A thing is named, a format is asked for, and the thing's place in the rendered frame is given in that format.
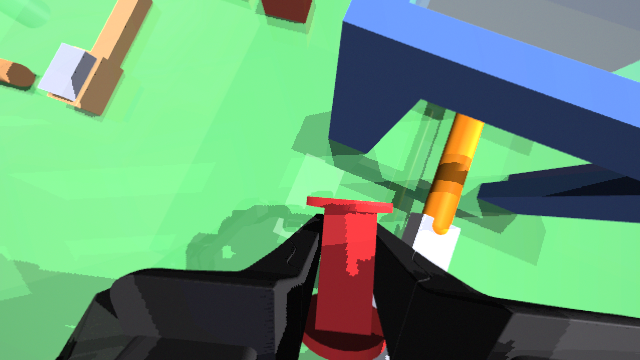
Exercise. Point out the blue rectangular frame bar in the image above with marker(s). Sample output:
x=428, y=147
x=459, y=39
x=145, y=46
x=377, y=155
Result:
x=393, y=54

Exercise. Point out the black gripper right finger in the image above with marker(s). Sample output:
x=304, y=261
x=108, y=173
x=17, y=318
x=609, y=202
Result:
x=427, y=313

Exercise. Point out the mallet with orange handle and dark grey head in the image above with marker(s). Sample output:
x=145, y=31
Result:
x=15, y=73

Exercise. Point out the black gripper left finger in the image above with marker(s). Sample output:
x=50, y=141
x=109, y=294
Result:
x=264, y=306

